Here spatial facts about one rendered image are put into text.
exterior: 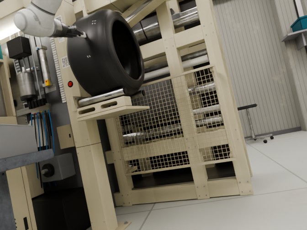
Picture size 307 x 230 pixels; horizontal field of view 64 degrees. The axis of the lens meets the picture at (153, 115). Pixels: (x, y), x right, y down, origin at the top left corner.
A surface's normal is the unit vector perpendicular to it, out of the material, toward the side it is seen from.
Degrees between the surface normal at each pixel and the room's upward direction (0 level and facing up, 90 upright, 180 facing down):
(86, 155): 90
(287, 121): 90
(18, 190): 90
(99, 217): 90
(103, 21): 67
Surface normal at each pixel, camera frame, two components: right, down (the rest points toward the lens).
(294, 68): -0.21, 0.00
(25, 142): 0.96, -0.22
